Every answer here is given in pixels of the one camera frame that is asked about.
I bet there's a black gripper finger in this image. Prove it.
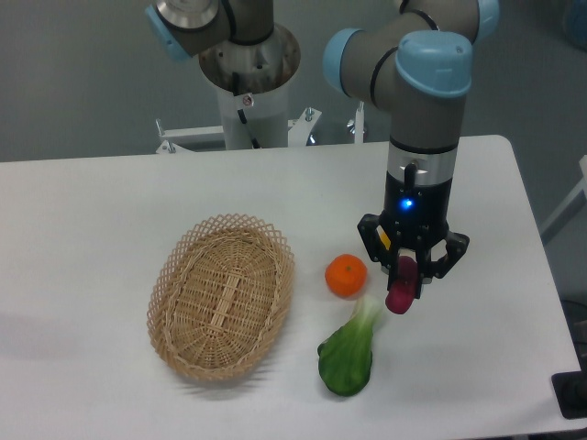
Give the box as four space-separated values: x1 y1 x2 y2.
358 213 403 292
415 231 470 299

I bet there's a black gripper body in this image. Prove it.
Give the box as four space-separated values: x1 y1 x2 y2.
377 173 452 255

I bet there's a purple sweet potato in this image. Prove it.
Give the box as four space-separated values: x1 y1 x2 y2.
385 256 418 314

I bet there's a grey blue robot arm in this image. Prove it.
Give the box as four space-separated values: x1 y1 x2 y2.
145 1 500 314

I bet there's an oval wicker basket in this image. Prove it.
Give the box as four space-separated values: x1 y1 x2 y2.
147 214 294 381

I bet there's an orange tangerine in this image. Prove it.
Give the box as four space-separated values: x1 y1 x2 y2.
324 254 368 298

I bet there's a green bok choy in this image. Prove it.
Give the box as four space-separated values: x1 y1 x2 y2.
317 295 382 397

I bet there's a black device at table edge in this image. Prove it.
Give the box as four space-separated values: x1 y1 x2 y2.
551 371 586 420

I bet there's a white metal frame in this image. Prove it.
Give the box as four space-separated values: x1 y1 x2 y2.
538 156 587 245

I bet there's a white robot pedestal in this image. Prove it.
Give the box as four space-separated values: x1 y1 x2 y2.
198 24 301 150

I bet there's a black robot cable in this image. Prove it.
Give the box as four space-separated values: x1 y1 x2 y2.
231 72 262 150

